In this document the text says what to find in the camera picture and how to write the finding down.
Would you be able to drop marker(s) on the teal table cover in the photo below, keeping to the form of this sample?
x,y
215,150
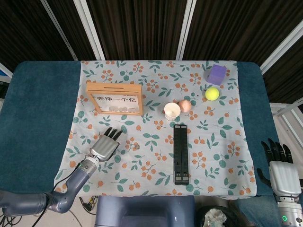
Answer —
x,y
35,106

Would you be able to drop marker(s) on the pink peach toy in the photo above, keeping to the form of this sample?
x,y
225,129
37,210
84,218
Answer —
x,y
185,106

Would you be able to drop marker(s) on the silver coin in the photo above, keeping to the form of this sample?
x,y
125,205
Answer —
x,y
137,147
131,109

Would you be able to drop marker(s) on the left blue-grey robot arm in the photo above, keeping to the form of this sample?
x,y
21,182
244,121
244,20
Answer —
x,y
75,182

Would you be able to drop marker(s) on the black trash bin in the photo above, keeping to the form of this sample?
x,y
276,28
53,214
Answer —
x,y
214,216

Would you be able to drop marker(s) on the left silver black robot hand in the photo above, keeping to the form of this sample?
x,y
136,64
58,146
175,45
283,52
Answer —
x,y
105,147

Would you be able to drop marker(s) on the black power plug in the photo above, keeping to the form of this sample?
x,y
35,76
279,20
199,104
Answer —
x,y
88,204

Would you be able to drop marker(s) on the white aluminium frame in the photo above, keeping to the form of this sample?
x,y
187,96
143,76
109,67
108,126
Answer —
x,y
286,111

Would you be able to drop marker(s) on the white paper cup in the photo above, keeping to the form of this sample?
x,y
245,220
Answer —
x,y
172,110

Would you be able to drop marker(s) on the white frame post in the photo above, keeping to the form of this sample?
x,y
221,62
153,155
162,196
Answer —
x,y
185,30
90,30
281,47

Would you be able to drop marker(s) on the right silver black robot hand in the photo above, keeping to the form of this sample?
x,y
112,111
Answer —
x,y
285,177

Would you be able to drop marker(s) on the blue denim trouser leg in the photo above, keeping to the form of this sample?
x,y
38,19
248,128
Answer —
x,y
258,210

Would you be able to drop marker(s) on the wooden framed coin bank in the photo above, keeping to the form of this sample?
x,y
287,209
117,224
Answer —
x,y
113,88

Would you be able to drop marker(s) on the floral print tablecloth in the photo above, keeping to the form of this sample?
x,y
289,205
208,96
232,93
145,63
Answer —
x,y
225,146

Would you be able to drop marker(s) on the thin grey frame rail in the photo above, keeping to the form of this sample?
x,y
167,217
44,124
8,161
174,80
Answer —
x,y
59,30

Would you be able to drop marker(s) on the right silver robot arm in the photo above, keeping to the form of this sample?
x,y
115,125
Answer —
x,y
290,210

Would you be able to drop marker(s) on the black folding stand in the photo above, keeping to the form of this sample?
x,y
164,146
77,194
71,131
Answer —
x,y
181,156

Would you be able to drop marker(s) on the yellow tennis ball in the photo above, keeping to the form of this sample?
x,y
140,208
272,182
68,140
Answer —
x,y
212,93

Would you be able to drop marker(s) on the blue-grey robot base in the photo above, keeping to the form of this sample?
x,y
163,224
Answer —
x,y
142,212

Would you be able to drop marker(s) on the purple cube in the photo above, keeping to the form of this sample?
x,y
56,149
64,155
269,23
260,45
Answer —
x,y
217,74

